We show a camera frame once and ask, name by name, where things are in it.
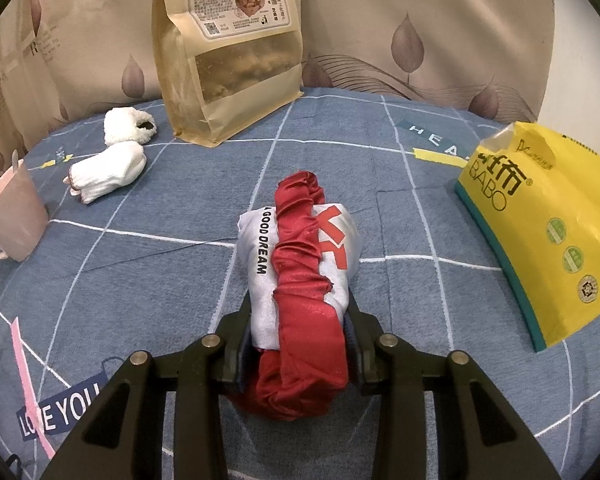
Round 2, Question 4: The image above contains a red white cloth bag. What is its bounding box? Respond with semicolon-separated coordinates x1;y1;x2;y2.
237;171;362;422

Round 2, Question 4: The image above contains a white red-trim glove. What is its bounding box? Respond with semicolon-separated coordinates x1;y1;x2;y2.
62;141;147;205

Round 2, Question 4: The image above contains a blue checked tablecloth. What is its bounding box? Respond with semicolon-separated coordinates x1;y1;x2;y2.
0;89;600;479

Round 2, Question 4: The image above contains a yellow tissue pack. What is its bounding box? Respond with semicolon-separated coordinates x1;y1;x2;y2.
455;122;600;351

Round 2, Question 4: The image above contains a pink ceramic mug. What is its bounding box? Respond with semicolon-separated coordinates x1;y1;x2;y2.
0;159;48;262

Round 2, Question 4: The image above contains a beige leaf-print curtain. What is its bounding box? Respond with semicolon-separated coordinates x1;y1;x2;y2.
0;0;555;171

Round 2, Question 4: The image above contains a kraft paper snack bag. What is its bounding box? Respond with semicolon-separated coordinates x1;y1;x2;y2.
151;0;303;148

